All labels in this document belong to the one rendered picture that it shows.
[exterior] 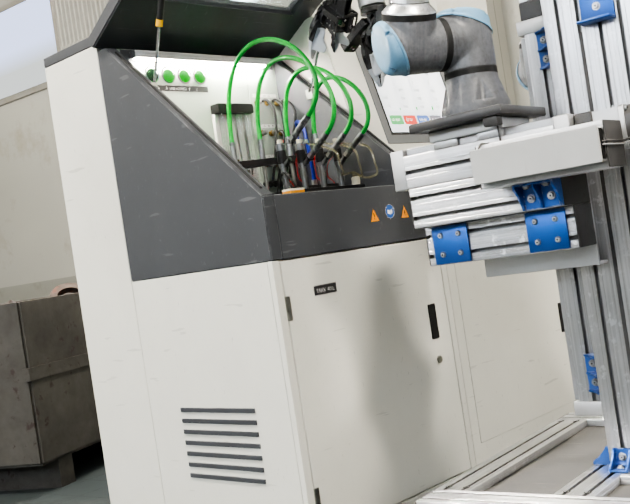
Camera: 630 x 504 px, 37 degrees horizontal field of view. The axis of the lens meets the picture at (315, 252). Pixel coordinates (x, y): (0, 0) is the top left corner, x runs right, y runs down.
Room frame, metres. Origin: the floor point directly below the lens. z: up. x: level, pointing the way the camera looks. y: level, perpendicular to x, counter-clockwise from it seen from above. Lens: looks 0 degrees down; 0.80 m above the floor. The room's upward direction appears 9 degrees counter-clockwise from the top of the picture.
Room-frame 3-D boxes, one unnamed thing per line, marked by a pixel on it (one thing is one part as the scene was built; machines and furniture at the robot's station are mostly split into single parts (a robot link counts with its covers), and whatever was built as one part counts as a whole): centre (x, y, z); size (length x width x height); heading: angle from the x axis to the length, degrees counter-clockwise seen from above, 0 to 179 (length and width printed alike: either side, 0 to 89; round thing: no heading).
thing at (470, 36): (2.04, -0.39, 1.20); 0.13 x 0.12 x 0.14; 107
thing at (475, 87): (2.05, -0.40, 1.09); 0.15 x 0.15 x 0.10
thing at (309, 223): (2.51, -0.12, 0.87); 0.62 x 0.04 x 0.16; 136
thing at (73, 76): (3.24, 0.15, 0.75); 1.40 x 0.28 x 1.50; 136
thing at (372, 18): (2.54, -0.26, 1.37); 0.09 x 0.08 x 0.12; 46
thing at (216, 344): (2.69, 0.08, 0.39); 0.70 x 0.58 x 0.79; 136
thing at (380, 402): (2.49, -0.13, 0.44); 0.65 x 0.02 x 0.68; 136
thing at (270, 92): (3.03, 0.08, 1.20); 0.13 x 0.03 x 0.31; 136
